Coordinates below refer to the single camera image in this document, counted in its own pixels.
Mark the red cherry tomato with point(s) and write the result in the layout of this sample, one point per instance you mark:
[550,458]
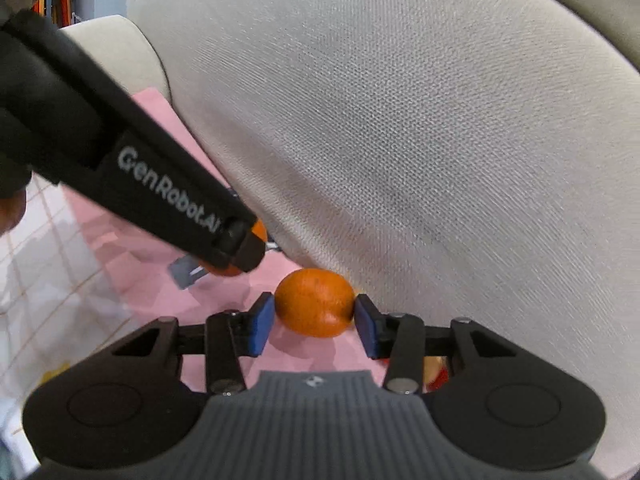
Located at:
[440,379]

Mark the brown longan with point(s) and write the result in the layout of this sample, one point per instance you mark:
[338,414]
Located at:
[433,367]

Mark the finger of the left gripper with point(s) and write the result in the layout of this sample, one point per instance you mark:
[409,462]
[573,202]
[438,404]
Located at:
[251,251]

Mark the beige sofa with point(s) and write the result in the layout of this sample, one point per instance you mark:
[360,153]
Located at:
[473,157]

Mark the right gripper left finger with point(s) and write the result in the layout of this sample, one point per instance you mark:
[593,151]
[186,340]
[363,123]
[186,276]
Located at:
[143,394]

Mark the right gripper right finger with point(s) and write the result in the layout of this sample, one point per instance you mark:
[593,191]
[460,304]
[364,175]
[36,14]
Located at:
[502,404]

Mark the cluttered shelf background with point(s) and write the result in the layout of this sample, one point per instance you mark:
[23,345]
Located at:
[59,12]

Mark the orange mandarin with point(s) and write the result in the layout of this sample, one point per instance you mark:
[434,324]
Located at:
[315,303]
[227,247]

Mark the person left hand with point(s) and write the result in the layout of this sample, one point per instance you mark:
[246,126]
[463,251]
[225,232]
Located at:
[12,211]

